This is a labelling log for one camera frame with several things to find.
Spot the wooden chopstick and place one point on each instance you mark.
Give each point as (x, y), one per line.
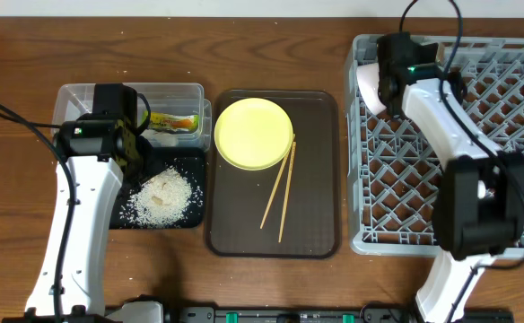
(287, 191)
(275, 186)

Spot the yellow plate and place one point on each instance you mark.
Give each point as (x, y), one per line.
(253, 134)

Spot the green snack wrapper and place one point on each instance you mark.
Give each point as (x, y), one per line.
(170, 123)

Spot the white tissue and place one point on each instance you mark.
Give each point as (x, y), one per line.
(162, 139)

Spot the white rice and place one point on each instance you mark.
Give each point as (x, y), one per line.
(171, 199)

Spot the white pink bowl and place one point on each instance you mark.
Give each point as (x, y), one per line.
(367, 77)

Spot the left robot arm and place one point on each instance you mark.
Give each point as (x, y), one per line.
(93, 157)

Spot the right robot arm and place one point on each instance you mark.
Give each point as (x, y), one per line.
(479, 210)

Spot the clear plastic waste bin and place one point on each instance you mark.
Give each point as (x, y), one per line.
(75, 99)

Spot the grey plastic dishwasher rack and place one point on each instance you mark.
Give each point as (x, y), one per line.
(394, 175)

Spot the dark brown serving tray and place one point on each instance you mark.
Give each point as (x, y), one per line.
(237, 198)

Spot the black plastic tray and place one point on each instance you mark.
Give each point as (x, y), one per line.
(190, 159)

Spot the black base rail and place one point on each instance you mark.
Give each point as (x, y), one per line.
(150, 311)

